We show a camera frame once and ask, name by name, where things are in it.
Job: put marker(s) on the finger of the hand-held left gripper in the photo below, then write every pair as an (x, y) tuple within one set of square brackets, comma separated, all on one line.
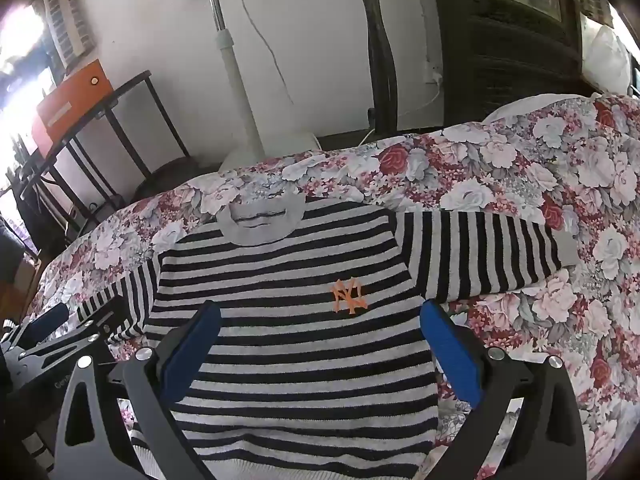
[(75, 342), (46, 322)]

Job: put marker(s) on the dark wooden cabinet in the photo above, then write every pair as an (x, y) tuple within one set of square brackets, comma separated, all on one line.
[(500, 60)]

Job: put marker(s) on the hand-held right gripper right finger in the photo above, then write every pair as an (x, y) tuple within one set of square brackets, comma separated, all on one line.
[(450, 355)]

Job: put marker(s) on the dark round stool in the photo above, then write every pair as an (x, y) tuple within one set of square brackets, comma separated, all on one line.
[(175, 177)]

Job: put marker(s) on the floral bed blanket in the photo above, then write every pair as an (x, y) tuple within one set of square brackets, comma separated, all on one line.
[(525, 160)]

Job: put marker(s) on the orange box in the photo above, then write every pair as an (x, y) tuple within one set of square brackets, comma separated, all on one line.
[(70, 105)]

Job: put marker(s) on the white plastic bag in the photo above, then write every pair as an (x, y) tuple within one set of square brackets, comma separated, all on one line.
[(607, 60)]

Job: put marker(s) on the black white striped sweater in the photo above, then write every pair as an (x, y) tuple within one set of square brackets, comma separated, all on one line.
[(300, 340)]

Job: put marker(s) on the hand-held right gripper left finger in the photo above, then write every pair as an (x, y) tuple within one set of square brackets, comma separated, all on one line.
[(192, 350)]

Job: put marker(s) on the dark carved wooden bedpost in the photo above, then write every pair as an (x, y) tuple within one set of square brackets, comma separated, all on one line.
[(380, 50)]

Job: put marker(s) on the white wall socket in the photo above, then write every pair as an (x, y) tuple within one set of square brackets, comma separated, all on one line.
[(432, 72)]

